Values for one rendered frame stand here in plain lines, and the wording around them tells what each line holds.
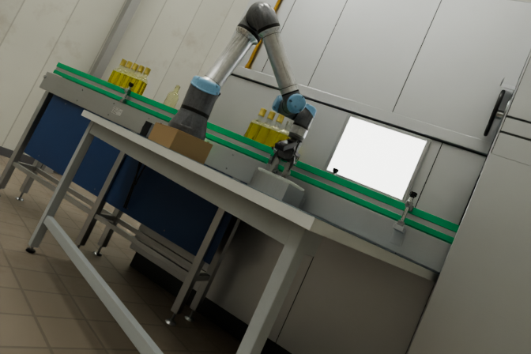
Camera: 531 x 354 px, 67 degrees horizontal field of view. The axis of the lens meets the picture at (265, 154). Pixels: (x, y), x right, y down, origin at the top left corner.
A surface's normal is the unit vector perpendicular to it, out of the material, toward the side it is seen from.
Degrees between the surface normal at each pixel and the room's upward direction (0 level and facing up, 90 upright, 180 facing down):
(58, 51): 90
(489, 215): 90
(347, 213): 90
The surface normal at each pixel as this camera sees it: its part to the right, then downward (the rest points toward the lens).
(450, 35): -0.37, -0.26
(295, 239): -0.62, -0.36
